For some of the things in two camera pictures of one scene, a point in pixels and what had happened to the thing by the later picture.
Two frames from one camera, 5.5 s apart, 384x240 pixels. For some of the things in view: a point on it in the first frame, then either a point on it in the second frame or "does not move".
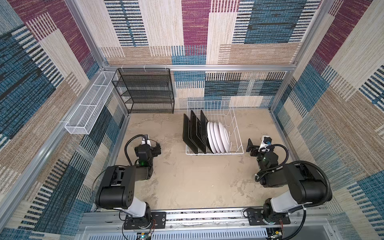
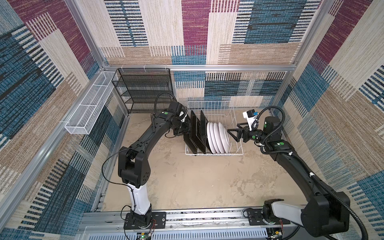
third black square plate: (203, 127) does not move
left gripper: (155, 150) → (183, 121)
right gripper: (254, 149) → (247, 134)
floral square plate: (196, 137) does not move
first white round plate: (209, 137) does not move
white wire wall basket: (82, 120) does not move
